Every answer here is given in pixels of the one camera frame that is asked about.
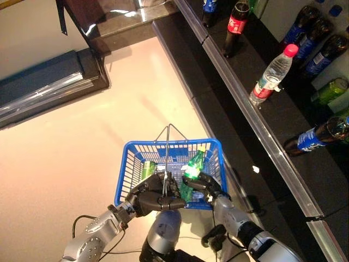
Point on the clear water bottle red cap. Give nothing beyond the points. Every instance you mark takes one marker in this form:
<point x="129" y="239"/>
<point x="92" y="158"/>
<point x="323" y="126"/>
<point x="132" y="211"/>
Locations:
<point x="272" y="73"/>

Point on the black shelf plinth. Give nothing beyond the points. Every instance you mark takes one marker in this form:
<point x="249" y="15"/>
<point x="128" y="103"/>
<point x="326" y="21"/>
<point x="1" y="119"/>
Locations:
<point x="212" y="109"/>

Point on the blue plastic shopping basket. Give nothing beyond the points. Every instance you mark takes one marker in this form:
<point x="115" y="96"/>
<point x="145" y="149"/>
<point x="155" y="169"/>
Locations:
<point x="174" y="142"/>

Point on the silver left robot leg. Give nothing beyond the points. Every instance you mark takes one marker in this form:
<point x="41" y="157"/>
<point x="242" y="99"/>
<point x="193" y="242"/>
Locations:
<point x="163" y="232"/>

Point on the dark display shelf unit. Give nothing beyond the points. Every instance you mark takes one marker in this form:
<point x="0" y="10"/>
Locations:
<point x="41" y="79"/>

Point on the glossy dark counter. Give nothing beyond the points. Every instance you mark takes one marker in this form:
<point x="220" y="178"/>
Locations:
<point x="122" y="24"/>

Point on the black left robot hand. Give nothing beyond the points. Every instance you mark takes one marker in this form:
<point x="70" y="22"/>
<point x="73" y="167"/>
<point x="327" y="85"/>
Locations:
<point x="152" y="196"/>

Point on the white paper scrap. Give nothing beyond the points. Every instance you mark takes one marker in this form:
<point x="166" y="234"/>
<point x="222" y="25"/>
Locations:
<point x="255" y="169"/>

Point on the green bottle on shelf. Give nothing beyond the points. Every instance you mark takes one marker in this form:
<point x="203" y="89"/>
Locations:
<point x="331" y="91"/>

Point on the Coca-Cola bottle red cap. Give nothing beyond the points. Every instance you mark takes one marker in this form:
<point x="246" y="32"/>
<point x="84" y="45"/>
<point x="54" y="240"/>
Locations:
<point x="235" y="24"/>

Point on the black shelf with clear rail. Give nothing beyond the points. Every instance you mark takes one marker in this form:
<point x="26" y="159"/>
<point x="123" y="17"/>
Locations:
<point x="286" y="122"/>

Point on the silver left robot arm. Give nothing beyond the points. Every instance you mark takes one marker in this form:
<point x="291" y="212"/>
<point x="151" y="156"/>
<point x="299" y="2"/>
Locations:
<point x="95" y="237"/>

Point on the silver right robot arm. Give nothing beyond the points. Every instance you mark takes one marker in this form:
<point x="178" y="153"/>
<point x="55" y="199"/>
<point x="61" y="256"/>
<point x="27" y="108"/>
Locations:
<point x="240" y="221"/>

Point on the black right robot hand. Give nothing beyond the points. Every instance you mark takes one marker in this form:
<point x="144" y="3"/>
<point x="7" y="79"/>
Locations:
<point x="210" y="187"/>

